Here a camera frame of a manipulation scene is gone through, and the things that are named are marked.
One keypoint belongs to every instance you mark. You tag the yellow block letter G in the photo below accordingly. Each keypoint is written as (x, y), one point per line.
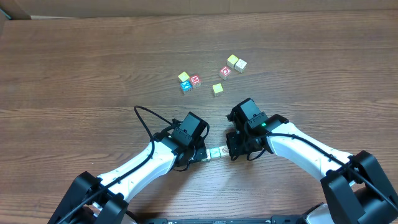
(183, 77)

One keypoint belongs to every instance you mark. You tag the green block letter V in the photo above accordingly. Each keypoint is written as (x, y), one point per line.
(208, 156)

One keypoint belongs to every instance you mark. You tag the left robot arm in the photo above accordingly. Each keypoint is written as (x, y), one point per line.
(105, 198)

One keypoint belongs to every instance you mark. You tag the blue block letter X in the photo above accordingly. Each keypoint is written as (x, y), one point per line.
(186, 86)

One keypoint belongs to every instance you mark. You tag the wooden block leaf picture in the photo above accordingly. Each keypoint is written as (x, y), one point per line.
(224, 151)

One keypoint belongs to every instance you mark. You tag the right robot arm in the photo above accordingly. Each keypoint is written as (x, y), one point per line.
(355, 187)

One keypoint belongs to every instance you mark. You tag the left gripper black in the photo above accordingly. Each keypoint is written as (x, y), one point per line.
(201, 152)

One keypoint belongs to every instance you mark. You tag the red block letter C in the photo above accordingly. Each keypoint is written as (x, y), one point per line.
(225, 72)

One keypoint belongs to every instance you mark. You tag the red block letter M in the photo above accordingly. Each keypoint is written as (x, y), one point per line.
(195, 81)

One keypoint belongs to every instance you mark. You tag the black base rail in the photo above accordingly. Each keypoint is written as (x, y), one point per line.
(276, 219)

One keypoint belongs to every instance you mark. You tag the yellow block far right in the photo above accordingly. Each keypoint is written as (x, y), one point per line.
(232, 60)

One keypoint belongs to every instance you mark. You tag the plain wooden block far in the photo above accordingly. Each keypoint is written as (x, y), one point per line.
(240, 65)

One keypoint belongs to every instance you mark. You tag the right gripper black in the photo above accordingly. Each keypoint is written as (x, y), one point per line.
(233, 146)

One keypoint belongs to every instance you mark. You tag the yellow block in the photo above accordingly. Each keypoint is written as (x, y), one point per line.
(217, 89)
(232, 60)

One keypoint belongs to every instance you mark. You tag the yellow block centre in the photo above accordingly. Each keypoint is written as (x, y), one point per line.
(217, 89)

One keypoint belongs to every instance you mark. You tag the wooden block letter W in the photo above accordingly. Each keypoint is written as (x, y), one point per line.
(215, 153)

